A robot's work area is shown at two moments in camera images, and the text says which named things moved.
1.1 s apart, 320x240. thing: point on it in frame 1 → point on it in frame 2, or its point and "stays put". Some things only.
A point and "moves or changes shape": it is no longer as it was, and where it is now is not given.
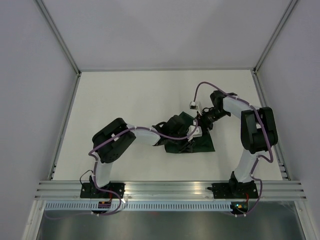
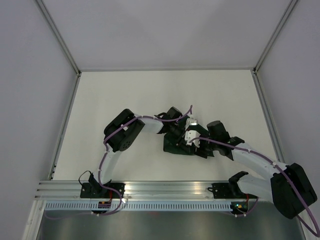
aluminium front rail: x=166 y=190 stays put
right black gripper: x=204 y=124 → x=197 y=151
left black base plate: x=89 y=190 stays put
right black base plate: x=234 y=190 stays put
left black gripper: x=188 y=145 → x=181 y=142
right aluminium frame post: x=286 y=13 stays put
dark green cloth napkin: x=182 y=121 moves or changes shape
